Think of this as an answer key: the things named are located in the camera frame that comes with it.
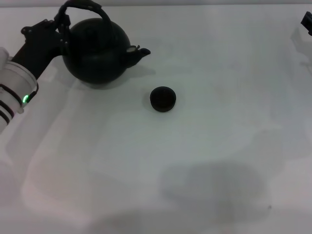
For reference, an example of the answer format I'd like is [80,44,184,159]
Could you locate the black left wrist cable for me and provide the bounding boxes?
[24,84,39,103]

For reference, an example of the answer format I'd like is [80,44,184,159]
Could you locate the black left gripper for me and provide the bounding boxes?
[11,13,72,80]

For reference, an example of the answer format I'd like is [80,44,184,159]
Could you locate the black round teapot with handle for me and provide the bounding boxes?
[58,0,151,85]

